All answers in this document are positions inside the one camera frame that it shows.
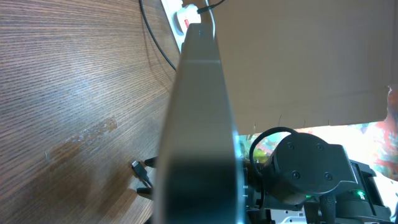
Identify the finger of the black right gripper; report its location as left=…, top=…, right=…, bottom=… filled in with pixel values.
left=144, top=157, right=157, bottom=168
left=136, top=187, right=153, bottom=200

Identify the black USB charging cable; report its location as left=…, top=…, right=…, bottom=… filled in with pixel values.
left=130, top=0, right=226, bottom=190

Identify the Galaxy S25 smartphone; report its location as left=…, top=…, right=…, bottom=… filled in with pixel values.
left=153, top=24, right=245, bottom=223

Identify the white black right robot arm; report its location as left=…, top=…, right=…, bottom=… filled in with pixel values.
left=138, top=127, right=397, bottom=223

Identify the white charger plug adapter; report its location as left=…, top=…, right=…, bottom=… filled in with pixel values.
left=174, top=11, right=201, bottom=35

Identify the white power strip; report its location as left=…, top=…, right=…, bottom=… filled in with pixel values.
left=161, top=0, right=201, bottom=52

